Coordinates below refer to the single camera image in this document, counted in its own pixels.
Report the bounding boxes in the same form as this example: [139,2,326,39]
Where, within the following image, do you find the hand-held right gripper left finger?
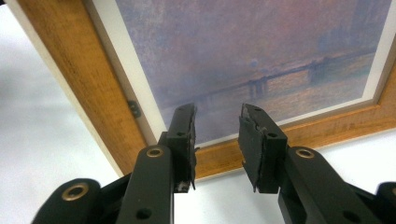
[158,103,199,194]

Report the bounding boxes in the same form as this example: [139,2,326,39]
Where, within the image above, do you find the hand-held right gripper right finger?
[237,103,289,194]

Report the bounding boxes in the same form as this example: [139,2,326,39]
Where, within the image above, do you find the purple painting print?
[83,0,396,147]

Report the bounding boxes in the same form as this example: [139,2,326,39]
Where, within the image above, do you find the light wooden photo frame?
[4,0,396,180]

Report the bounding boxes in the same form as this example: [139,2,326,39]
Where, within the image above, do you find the white table cover sheet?
[0,4,396,224]

